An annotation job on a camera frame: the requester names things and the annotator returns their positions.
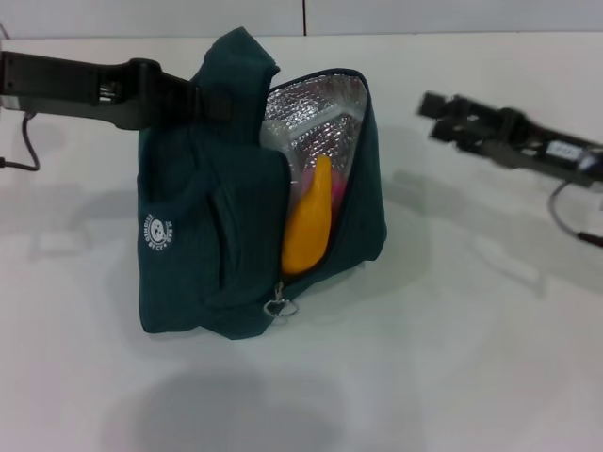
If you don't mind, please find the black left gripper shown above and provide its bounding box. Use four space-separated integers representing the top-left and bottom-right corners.
2 51 235 131

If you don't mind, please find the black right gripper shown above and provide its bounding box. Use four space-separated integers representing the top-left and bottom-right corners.
416 91 603 183

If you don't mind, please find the dark teal insulated lunch bag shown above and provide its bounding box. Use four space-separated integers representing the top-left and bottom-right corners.
136 26 388 340

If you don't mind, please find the pink toy peach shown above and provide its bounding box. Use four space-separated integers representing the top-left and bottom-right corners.
329 171 352 213

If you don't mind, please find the yellow banana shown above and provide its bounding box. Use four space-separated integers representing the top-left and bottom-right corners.
281 155 336 275

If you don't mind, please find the thin right gripper cable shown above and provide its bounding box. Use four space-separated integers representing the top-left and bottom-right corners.
548 181 603 246

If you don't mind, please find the thin gripper cable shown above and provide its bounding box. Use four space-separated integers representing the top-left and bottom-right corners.
0 112 41 173
548 181 603 246

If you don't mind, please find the thin left gripper cable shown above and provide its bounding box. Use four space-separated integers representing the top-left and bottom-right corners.
0 112 41 173

